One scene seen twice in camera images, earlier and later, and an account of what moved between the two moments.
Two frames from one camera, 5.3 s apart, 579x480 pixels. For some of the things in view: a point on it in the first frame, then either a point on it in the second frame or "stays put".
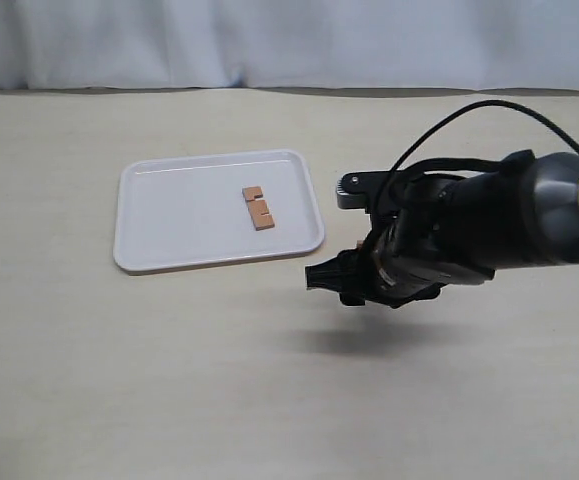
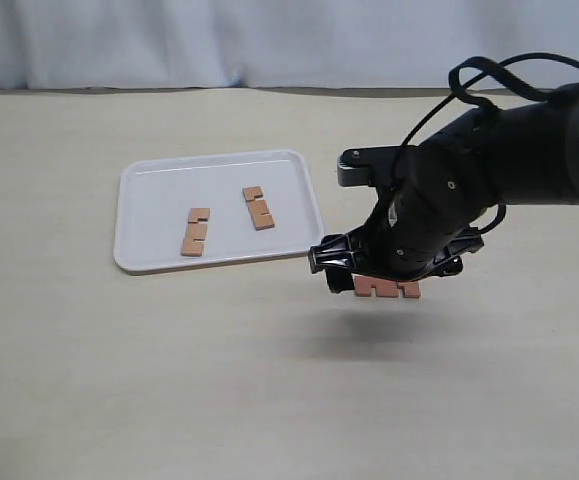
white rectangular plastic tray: [187, 211] stays put
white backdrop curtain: [19, 45] stays put
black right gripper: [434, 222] -> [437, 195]
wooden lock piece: [261, 217] stays put
